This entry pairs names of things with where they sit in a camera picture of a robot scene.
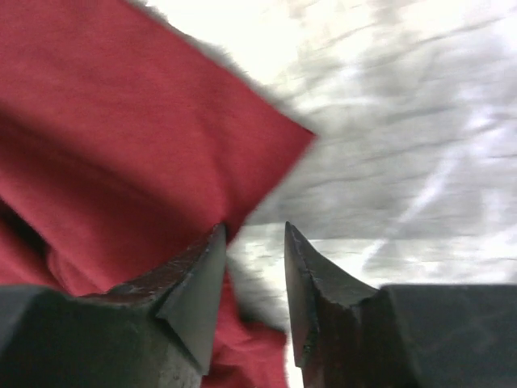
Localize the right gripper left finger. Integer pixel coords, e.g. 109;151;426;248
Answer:
1;225;226;388

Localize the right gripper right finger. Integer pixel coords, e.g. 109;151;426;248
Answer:
284;224;516;388

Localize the dark red t shirt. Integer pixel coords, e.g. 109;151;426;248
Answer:
1;1;313;387

